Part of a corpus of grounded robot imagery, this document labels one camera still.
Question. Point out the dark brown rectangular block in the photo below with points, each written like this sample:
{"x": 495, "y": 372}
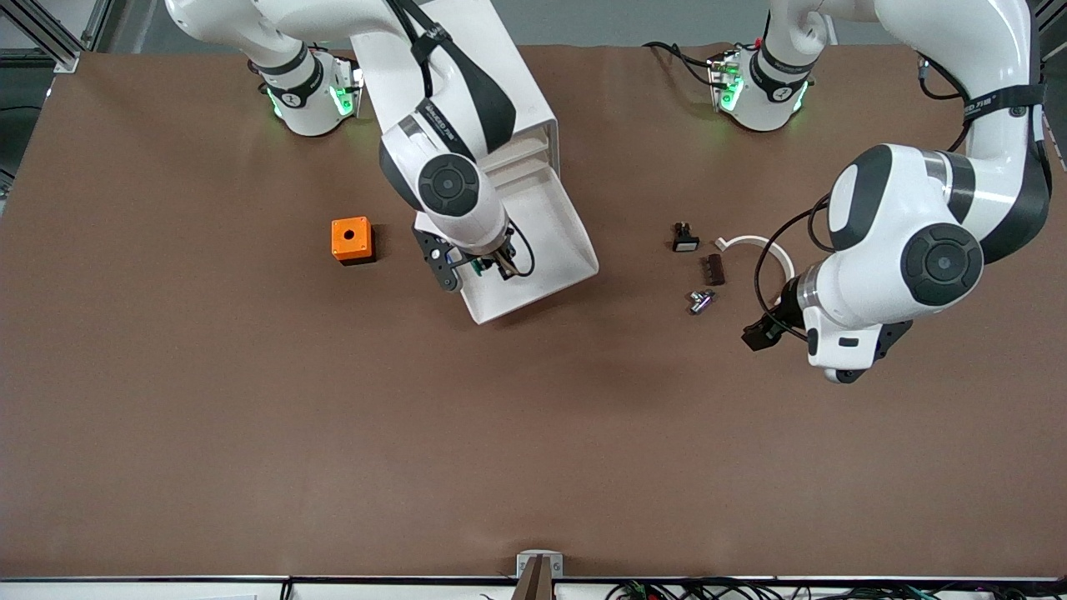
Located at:
{"x": 714, "y": 270}

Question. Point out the white drawer cabinet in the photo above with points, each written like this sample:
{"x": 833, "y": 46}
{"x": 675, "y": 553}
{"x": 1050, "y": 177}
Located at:
{"x": 532, "y": 107}

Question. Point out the brown table cover mat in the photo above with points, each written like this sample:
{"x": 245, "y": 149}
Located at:
{"x": 533, "y": 433}

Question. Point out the green push button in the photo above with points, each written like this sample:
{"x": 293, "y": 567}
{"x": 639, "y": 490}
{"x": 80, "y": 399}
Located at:
{"x": 479, "y": 267}

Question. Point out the grey metal bracket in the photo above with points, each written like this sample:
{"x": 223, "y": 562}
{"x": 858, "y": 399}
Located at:
{"x": 522, "y": 565}

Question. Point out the shiny metal fitting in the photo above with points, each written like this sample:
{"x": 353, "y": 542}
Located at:
{"x": 700, "y": 303}

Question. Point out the black switch with white cap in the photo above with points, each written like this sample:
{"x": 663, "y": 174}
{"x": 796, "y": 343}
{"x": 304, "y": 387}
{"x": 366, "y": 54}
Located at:
{"x": 685, "y": 242}

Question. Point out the aluminium frame profile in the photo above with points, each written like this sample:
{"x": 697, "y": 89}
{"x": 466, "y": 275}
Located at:
{"x": 98, "y": 21}
{"x": 1054, "y": 10}
{"x": 50, "y": 37}

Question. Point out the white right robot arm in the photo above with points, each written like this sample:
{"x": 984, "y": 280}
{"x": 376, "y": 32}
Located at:
{"x": 317, "y": 17}

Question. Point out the white table frame rail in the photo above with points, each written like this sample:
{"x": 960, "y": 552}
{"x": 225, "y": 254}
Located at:
{"x": 125, "y": 592}

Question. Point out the orange button box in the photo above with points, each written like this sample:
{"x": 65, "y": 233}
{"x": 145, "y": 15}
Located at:
{"x": 358, "y": 246}

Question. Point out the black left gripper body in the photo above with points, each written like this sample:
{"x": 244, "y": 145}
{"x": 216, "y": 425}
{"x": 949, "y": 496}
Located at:
{"x": 775, "y": 321}

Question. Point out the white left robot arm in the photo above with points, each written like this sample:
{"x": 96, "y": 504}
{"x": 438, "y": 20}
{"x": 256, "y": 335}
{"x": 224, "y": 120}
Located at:
{"x": 884, "y": 233}

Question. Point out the white plastic cabinet drawer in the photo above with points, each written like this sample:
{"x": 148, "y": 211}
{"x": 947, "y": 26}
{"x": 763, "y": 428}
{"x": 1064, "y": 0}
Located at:
{"x": 525, "y": 162}
{"x": 525, "y": 147}
{"x": 550, "y": 242}

